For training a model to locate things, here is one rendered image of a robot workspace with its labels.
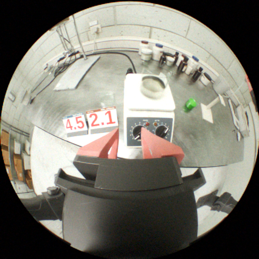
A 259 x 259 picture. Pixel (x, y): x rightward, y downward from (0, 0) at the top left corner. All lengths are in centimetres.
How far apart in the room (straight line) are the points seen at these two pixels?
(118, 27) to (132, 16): 14
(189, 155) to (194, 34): 71
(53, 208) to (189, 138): 44
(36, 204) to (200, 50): 97
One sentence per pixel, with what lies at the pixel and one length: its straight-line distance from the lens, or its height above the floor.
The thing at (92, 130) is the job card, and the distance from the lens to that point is 28.
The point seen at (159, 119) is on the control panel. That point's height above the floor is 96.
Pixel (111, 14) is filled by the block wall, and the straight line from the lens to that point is 72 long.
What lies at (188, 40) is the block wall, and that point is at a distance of 71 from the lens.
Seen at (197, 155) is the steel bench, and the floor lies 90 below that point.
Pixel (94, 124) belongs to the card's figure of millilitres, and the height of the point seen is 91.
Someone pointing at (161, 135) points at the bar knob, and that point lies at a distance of 21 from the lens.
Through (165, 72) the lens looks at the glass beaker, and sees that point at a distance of 21.
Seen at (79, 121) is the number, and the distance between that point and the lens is 29.
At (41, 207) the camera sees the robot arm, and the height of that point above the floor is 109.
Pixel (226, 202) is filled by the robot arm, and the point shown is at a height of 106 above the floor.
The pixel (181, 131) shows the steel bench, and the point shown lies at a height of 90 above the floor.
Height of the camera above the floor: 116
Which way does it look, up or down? 76 degrees down
